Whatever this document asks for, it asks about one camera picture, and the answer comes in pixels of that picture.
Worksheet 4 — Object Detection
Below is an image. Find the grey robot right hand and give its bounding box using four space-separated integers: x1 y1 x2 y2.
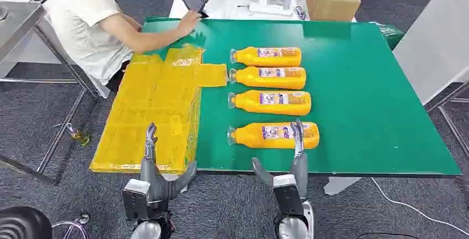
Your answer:
251 119 309 199

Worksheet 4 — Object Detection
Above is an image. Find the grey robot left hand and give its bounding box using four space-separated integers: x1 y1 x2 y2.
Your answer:
139 122 198 202

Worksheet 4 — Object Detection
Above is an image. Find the person's right hand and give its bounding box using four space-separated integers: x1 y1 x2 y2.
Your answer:
175 10 203 37

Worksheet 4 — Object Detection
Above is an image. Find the orange drink bottle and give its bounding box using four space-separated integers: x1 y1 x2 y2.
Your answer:
227 90 312 116
228 66 307 90
230 46 303 67
226 121 320 150

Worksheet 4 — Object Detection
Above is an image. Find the white table leg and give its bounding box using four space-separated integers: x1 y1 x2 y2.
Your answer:
324 176 362 196

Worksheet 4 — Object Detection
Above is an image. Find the yellow sheet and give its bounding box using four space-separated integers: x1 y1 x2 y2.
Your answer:
90 45 228 175

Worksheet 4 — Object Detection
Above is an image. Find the white device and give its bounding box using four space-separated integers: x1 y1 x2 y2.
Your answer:
248 0 294 17

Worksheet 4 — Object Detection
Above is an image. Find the small yellow glass bottle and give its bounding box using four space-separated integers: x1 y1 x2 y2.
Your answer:
66 122 91 147

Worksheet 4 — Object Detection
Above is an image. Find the green table mat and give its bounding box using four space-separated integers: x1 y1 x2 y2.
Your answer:
142 17 462 177

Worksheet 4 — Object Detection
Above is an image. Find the person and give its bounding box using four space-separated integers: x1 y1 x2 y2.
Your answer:
44 0 203 93

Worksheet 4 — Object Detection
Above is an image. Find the brown cardboard box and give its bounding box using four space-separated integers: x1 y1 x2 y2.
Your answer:
306 0 362 22

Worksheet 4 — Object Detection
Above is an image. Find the green bag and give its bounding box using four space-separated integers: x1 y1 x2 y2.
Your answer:
370 21 405 50

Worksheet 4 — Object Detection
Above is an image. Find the steel bench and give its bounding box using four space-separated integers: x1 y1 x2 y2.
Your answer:
0 1 111 187

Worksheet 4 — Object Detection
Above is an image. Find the white side table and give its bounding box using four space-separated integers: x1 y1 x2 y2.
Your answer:
393 0 469 158

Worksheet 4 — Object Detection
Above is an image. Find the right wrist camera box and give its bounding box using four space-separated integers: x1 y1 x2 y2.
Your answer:
272 174 305 217

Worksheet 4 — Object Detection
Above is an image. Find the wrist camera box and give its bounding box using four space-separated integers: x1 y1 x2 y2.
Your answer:
122 178 152 221
272 174 305 217

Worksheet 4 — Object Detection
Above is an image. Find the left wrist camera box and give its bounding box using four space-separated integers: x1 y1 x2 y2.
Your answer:
122 178 152 221

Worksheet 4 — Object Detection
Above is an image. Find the chrome ring stand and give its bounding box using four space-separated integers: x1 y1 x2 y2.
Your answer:
52 213 91 239

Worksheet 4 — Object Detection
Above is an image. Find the black floor cable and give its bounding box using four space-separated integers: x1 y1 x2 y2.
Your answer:
355 232 419 239

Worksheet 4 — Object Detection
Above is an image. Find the white floor cable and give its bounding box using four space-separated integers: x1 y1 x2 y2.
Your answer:
371 177 469 236

